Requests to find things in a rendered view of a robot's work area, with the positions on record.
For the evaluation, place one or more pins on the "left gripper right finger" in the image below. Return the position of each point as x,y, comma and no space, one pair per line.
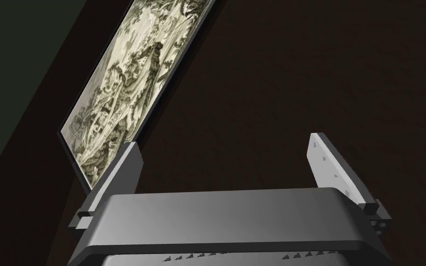
331,168

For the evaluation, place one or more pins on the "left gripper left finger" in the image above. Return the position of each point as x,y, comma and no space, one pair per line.
122,173

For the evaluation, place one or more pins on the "framed landscape picture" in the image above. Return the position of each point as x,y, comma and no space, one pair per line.
131,81

